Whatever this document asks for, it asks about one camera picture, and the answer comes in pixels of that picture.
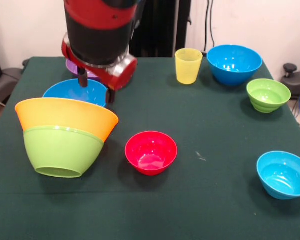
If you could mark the small red bowl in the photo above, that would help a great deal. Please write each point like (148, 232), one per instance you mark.
(151, 150)

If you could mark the small light blue bowl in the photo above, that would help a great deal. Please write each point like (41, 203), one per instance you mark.
(282, 175)

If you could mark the small green bowl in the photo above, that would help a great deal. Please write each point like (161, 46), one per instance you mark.
(268, 96)

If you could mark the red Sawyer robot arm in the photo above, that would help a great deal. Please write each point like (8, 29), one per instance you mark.
(97, 32)

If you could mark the large orange bowl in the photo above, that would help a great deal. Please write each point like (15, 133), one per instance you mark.
(60, 115)

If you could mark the yellow cup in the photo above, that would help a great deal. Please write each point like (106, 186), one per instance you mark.
(188, 67)

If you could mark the dark gray stand base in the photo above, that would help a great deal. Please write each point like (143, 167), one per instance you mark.
(5, 82)

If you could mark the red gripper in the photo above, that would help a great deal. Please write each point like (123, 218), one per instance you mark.
(120, 73)

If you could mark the large green bowl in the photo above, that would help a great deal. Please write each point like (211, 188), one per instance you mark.
(60, 152)

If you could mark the black stand base with knob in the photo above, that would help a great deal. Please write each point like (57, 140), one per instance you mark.
(293, 82)

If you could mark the large purple bowl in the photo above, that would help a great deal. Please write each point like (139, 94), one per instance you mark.
(71, 67)

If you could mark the dark green tablecloth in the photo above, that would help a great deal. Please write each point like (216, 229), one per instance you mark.
(215, 137)

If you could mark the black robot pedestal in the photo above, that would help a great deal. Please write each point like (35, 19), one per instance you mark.
(162, 25)

